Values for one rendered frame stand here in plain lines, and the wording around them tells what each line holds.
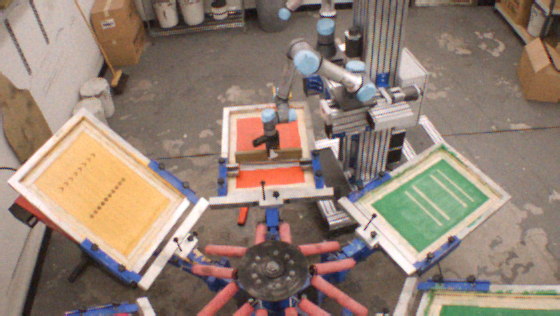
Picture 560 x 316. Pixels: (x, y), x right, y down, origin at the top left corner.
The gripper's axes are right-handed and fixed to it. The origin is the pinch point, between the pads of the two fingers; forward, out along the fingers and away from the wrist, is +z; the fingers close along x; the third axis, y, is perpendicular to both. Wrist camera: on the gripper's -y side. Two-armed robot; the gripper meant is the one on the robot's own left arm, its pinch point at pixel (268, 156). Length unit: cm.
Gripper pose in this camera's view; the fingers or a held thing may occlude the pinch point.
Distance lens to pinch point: 272.7
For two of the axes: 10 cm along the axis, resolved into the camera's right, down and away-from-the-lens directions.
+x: -0.6, -7.3, 6.8
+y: 10.0, -0.8, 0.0
